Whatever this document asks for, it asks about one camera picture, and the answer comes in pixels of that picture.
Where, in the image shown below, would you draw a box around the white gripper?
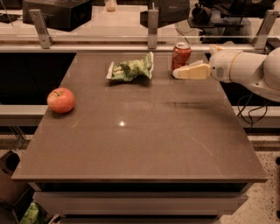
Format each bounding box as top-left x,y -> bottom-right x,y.
172,44 -> 242,83

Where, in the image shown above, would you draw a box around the red coke can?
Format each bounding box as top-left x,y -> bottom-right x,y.
171,42 -> 192,77

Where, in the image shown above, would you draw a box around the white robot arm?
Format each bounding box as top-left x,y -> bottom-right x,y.
172,45 -> 280,102

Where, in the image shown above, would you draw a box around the black desk equipment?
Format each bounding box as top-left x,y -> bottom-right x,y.
192,0 -> 276,44

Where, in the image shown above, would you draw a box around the green chip bag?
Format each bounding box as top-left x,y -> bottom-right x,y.
106,52 -> 154,82

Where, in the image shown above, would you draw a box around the small cup on counter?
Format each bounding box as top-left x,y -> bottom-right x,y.
105,0 -> 116,12

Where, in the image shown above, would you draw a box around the black box on counter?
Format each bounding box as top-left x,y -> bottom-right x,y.
23,0 -> 93,32

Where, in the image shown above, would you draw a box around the red apple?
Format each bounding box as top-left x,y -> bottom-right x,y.
47,87 -> 75,114

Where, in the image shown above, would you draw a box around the grey drawer under table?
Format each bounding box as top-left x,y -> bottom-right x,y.
33,192 -> 248,216

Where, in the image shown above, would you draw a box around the green bag on floor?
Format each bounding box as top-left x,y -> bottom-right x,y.
19,202 -> 45,224

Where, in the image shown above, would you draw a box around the black cable under arm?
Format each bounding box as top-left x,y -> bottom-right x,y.
236,92 -> 270,132

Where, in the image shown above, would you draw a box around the right metal rail bracket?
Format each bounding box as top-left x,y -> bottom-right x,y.
252,10 -> 279,50

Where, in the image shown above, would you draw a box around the metal rail bracket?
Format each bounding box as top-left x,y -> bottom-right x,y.
29,9 -> 53,49
148,10 -> 158,49
252,10 -> 279,50

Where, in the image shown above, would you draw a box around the middle metal rail bracket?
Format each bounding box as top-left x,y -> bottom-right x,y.
148,10 -> 158,49

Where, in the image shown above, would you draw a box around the left metal rail bracket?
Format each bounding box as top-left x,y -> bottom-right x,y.
29,9 -> 53,49

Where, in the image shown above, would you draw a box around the horizontal metal rail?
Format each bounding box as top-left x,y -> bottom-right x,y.
0,43 -> 257,54

